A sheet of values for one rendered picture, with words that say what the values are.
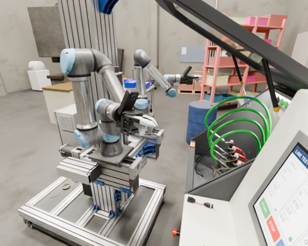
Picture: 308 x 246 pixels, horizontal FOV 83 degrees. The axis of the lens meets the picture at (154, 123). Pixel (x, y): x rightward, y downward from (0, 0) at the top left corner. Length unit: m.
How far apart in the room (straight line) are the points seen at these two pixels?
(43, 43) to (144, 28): 4.89
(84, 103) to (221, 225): 0.87
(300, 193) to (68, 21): 1.39
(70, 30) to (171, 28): 7.80
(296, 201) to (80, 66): 0.95
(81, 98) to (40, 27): 5.28
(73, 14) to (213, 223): 1.37
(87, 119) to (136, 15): 8.85
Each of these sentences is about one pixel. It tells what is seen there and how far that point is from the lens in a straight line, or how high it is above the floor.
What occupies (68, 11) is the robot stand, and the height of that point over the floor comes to 1.89.
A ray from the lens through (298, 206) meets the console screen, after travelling 0.62.
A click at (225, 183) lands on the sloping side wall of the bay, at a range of 0.94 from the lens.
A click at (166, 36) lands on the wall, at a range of 9.01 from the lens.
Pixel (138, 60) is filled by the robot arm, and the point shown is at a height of 1.60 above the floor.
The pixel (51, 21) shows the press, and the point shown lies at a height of 2.39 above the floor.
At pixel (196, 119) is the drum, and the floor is 0.56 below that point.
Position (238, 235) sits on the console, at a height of 1.00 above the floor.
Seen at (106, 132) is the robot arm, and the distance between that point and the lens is 0.80.
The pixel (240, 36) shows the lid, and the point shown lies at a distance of 0.71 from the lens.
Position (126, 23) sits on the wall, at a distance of 9.90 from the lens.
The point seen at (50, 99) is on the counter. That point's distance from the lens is 4.75.
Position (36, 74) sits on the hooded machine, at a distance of 9.11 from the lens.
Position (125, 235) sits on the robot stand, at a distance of 1.79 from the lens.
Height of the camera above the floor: 1.67
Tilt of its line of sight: 23 degrees down
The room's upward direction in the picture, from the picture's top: straight up
